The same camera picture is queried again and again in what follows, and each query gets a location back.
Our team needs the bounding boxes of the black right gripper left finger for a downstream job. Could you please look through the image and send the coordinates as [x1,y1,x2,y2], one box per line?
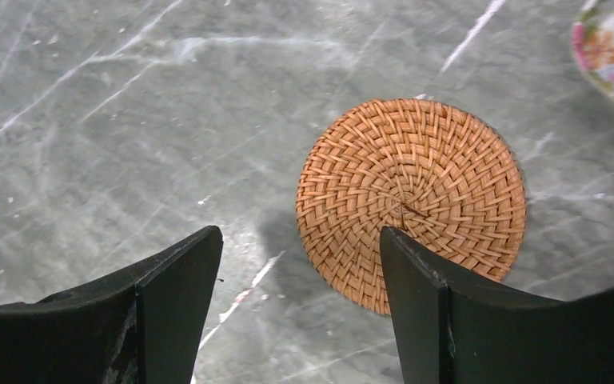
[0,226,223,383]

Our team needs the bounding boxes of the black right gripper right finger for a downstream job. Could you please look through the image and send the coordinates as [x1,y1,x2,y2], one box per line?
[380,226,614,383]

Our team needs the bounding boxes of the woven rattan coaster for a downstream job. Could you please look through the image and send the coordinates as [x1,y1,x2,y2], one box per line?
[295,98,527,315]

